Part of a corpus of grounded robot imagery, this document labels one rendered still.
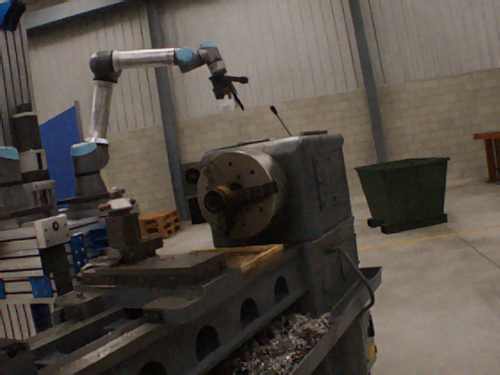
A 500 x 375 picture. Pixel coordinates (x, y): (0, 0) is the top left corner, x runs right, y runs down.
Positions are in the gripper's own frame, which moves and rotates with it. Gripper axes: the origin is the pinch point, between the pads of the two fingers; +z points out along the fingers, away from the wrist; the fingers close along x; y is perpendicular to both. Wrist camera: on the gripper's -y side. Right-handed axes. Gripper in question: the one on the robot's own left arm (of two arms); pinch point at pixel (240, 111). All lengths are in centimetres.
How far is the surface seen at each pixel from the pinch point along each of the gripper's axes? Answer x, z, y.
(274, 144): 30.8, 19.7, -15.5
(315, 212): 33, 49, -21
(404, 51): -987, -78, -153
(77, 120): -341, -116, 301
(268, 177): 50, 29, -13
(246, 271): 82, 51, -6
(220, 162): 45.6, 18.4, 1.4
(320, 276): 35, 72, -14
